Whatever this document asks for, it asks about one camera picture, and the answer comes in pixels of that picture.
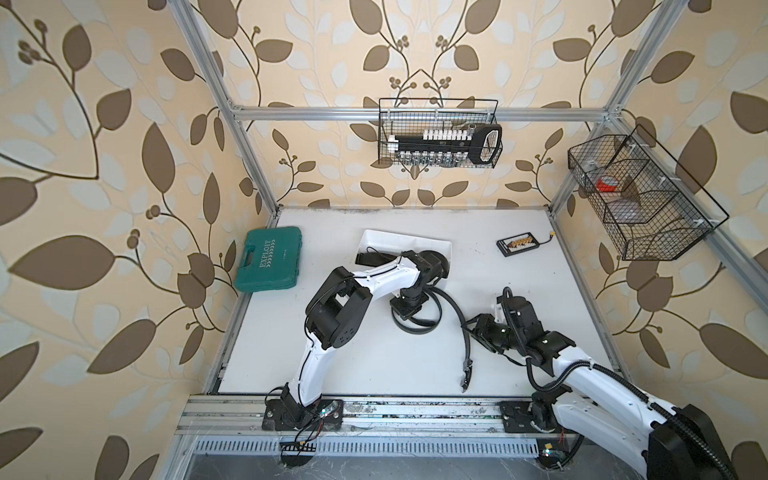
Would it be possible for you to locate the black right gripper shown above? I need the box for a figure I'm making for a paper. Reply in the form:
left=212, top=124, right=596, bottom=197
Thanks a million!
left=461, top=311, right=524, bottom=353

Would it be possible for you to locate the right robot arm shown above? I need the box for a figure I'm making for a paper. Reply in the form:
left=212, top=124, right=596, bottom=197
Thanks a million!
left=461, top=289, right=738, bottom=479

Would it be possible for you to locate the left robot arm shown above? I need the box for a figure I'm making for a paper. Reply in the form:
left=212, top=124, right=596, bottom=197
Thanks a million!
left=280, top=250, right=450, bottom=428

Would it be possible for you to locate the white divided storage box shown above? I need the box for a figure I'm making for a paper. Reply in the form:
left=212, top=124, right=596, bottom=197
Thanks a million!
left=355, top=229, right=452, bottom=262

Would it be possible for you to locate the black parallel charging board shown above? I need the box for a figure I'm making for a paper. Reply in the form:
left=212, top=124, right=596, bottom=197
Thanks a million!
left=495, top=231, right=555, bottom=258

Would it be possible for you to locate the black socket holder set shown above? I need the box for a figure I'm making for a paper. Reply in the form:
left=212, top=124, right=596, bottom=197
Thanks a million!
left=382, top=124, right=503, bottom=168

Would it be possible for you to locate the green tool case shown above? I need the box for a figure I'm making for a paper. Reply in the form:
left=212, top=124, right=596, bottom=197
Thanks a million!
left=234, top=226, right=302, bottom=293

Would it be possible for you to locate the red item in basket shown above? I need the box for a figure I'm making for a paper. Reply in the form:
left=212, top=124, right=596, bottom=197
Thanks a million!
left=596, top=175, right=620, bottom=193

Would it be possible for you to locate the back wire basket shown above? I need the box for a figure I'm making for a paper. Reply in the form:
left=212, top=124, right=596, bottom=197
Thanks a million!
left=377, top=97, right=503, bottom=169

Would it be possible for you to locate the wire basket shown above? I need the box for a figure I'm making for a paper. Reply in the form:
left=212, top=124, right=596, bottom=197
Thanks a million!
left=568, top=124, right=730, bottom=261
left=377, top=97, right=503, bottom=169

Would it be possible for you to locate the black corrugated cable conduit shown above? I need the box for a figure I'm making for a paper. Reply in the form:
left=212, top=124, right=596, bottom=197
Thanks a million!
left=500, top=286, right=739, bottom=480

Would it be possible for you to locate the right wire basket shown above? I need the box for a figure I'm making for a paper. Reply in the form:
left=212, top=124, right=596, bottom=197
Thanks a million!
left=568, top=124, right=730, bottom=261

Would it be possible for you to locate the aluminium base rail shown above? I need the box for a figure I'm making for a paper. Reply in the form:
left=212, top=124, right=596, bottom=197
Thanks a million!
left=176, top=394, right=673, bottom=439

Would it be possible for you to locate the aluminium frame post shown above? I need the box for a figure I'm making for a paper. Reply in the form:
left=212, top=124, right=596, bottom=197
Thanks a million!
left=169, top=0, right=280, bottom=226

